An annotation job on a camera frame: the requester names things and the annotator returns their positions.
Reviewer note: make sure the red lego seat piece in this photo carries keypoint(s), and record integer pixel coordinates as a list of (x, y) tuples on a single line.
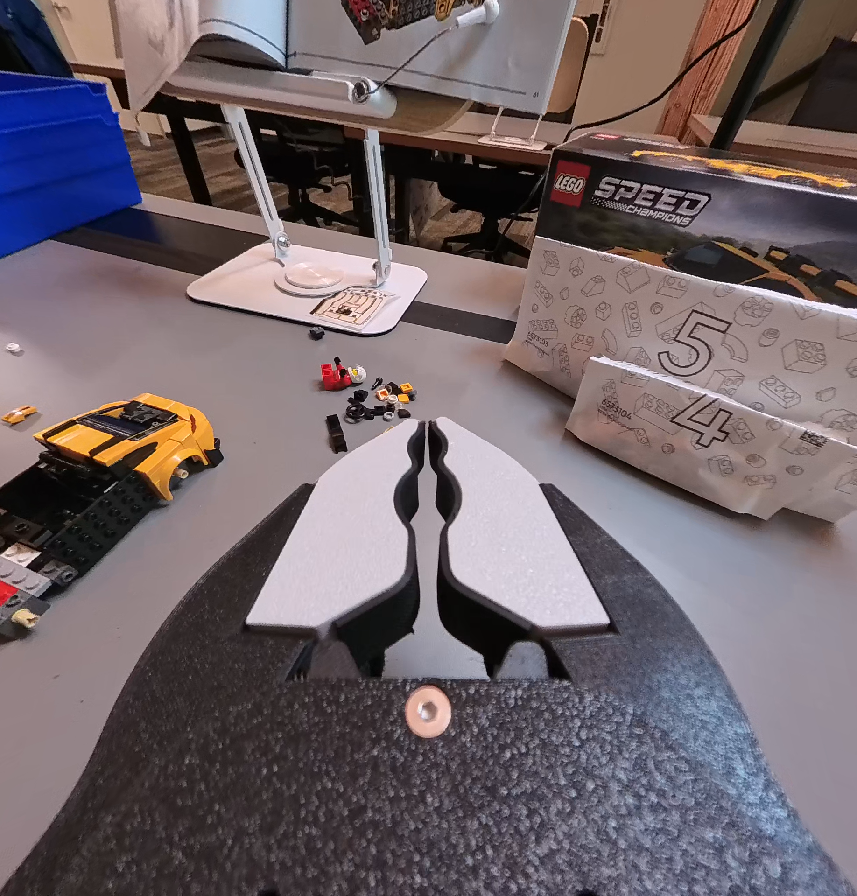
[(334, 376)]

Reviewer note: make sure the small white paper bag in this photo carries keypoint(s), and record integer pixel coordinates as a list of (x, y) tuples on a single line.
[(645, 427)]

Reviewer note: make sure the black tripod pole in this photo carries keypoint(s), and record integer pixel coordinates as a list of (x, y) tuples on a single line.
[(757, 70)]

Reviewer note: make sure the lego set box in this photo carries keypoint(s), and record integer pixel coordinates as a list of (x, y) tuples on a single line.
[(750, 210)]

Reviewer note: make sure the wooden adjacent desk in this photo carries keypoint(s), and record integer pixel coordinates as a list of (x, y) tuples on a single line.
[(435, 140)]

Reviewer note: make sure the black lego arch piece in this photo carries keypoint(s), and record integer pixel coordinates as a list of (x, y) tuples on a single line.
[(336, 434)]

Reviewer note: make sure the blue jacket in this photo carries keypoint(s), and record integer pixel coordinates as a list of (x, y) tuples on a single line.
[(15, 35)]

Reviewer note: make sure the clear acrylic stand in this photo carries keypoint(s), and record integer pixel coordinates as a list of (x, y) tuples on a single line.
[(512, 140)]

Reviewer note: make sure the black office chair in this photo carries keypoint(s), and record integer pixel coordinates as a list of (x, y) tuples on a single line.
[(295, 168), (491, 203)]

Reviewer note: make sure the dark square-backed chair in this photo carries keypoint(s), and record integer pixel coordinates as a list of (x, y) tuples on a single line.
[(834, 91)]

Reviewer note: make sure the orange lego pieces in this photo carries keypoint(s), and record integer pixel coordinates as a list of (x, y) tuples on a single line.
[(19, 414)]

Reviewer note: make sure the lego sticker sheet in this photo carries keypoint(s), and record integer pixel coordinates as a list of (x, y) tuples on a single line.
[(351, 308)]

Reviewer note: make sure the pile of small lego parts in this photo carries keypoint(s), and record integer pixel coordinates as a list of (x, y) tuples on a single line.
[(383, 399)]

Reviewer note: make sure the tan rounded wooden board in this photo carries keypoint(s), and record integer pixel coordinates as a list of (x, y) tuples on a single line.
[(568, 70)]

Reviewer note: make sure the lego instruction booklet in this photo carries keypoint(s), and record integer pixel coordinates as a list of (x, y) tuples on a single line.
[(470, 63)]

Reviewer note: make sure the blue storage bin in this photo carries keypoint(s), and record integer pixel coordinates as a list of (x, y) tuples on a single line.
[(50, 161)]

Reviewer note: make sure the white book stand tray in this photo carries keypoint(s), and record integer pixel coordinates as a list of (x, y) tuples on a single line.
[(260, 87)]

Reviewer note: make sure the yellow black lego car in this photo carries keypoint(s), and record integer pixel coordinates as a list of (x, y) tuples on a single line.
[(134, 434)]

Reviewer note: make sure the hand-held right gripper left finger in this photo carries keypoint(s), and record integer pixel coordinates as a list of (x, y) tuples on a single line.
[(337, 546)]

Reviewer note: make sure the large white paper bag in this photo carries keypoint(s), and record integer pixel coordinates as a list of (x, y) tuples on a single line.
[(610, 315)]

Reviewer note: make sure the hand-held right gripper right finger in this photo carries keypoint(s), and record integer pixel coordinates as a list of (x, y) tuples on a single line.
[(526, 553)]

